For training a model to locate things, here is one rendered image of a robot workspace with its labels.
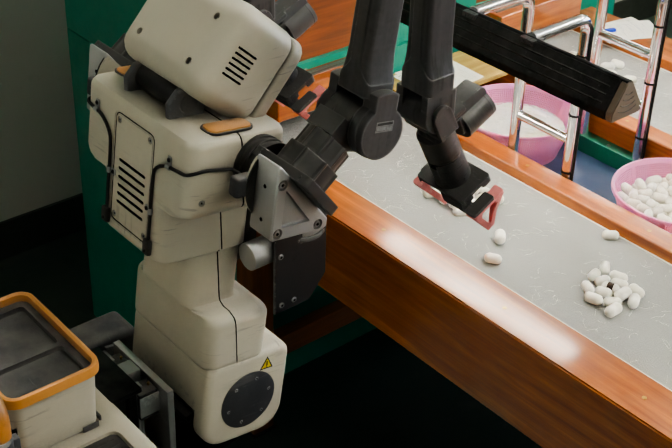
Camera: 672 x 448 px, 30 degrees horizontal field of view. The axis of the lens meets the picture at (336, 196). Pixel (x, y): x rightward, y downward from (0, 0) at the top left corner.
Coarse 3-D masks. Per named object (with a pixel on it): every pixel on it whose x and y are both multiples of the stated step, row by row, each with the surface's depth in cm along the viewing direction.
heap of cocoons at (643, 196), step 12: (636, 180) 261; (648, 180) 261; (660, 180) 262; (624, 192) 258; (636, 192) 256; (648, 192) 256; (660, 192) 256; (636, 204) 252; (648, 204) 253; (660, 204) 254; (660, 216) 248
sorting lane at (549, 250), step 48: (384, 192) 254; (480, 192) 255; (528, 192) 255; (432, 240) 239; (480, 240) 240; (528, 240) 240; (576, 240) 241; (624, 240) 241; (528, 288) 227; (576, 288) 227; (624, 336) 215
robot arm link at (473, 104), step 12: (468, 84) 188; (456, 96) 186; (468, 96) 186; (480, 96) 187; (444, 108) 179; (456, 108) 185; (468, 108) 186; (480, 108) 187; (492, 108) 188; (432, 120) 179; (444, 120) 180; (468, 120) 186; (480, 120) 188; (444, 132) 182; (468, 132) 188
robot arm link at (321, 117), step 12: (336, 96) 173; (348, 96) 173; (324, 108) 172; (336, 108) 172; (348, 108) 171; (312, 120) 172; (324, 120) 171; (336, 120) 170; (348, 120) 170; (336, 132) 169
